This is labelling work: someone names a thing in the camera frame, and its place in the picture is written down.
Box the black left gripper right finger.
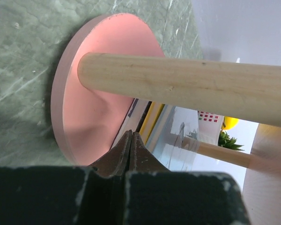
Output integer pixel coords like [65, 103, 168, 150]
[123, 133, 250, 225]

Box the yellow book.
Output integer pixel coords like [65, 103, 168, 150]
[139, 102, 164, 143]

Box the light blue book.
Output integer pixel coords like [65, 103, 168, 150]
[145, 105, 199, 172]

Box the pink three-tier shelf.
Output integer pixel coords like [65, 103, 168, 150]
[51, 13, 281, 225]

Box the Wuthering Heights dark blue book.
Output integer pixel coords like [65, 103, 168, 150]
[111, 98, 150, 148]

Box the white plastic fruit basket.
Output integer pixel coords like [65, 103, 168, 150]
[198, 111, 224, 145]

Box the toy pineapple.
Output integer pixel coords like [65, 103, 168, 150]
[218, 130, 243, 151]

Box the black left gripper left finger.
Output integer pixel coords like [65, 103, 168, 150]
[0, 131, 133, 225]

